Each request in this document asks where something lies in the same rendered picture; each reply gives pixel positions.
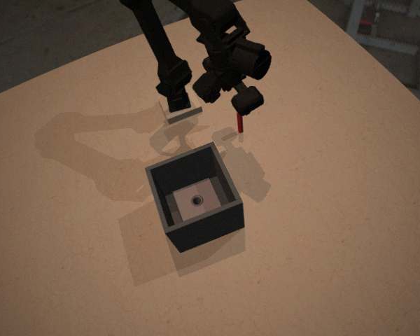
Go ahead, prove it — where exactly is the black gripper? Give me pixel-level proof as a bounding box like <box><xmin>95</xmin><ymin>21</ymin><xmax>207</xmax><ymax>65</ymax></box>
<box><xmin>202</xmin><ymin>56</ymin><xmax>264</xmax><ymax>116</ymax></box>

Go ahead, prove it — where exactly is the red peg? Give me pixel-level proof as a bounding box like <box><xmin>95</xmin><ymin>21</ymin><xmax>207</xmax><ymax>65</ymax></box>
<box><xmin>237</xmin><ymin>112</ymin><xmax>244</xmax><ymax>133</ymax></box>

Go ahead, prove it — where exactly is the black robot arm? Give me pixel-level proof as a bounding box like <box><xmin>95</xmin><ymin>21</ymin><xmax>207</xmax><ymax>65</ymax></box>
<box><xmin>120</xmin><ymin>0</ymin><xmax>272</xmax><ymax>113</ymax></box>

